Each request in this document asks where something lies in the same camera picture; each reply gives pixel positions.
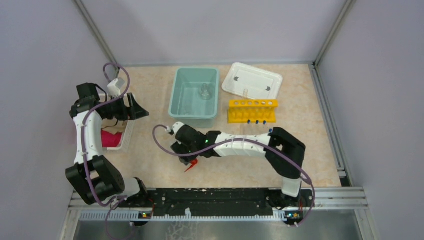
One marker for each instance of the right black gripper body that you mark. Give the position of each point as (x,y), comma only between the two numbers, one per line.
(179,147)

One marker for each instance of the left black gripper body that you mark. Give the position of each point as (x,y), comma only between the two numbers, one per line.
(117,109)

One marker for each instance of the wash bottle red cap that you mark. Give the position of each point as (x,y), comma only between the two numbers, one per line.
(193,163)

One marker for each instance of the glass erlenmeyer flask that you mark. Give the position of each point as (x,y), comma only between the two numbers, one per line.
(205,92)

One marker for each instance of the white plastic lid tray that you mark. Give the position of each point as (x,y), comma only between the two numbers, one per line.
(261,84)

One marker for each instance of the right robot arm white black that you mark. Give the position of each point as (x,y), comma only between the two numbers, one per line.
(282,150)

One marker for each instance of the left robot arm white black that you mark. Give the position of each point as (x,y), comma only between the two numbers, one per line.
(92,175)

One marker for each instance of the beige cloth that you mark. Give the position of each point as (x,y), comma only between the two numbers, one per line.
(114,126)

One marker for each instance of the white perforated basket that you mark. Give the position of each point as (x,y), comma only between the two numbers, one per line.
(126,137)

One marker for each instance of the pink cloth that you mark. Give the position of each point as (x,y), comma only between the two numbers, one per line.
(110,140)

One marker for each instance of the teal plastic tub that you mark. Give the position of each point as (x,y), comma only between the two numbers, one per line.
(186,105)

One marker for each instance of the yellow test tube rack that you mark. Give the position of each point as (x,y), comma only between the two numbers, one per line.
(241,110)

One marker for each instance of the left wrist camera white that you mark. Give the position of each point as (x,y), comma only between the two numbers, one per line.
(115,87)

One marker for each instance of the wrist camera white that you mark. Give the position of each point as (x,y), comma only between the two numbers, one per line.
(115,87)
(175,128)

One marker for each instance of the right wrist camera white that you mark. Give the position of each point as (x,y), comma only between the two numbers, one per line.
(175,128)

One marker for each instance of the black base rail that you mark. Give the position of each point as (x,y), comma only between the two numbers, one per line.
(225,202)

